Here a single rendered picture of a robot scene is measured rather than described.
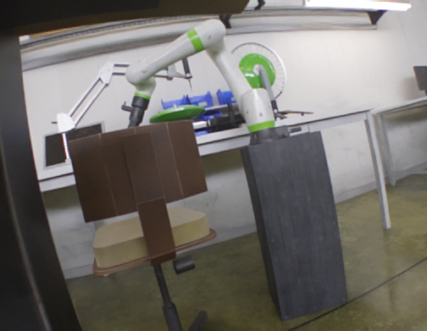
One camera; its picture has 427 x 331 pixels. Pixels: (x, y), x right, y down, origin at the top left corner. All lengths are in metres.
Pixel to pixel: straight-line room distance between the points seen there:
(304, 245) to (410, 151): 2.96
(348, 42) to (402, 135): 1.39
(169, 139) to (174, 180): 0.10
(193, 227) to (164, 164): 0.22
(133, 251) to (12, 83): 0.55
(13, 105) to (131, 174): 0.40
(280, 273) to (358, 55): 2.93
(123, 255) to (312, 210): 0.75
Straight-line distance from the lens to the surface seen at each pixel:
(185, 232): 0.70
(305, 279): 1.16
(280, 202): 1.01
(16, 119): 0.21
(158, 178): 0.57
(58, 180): 1.40
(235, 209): 2.32
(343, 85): 3.15
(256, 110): 1.05
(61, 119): 1.39
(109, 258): 0.69
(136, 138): 0.57
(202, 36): 1.18
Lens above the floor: 0.78
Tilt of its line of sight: level
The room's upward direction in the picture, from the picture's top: 13 degrees counter-clockwise
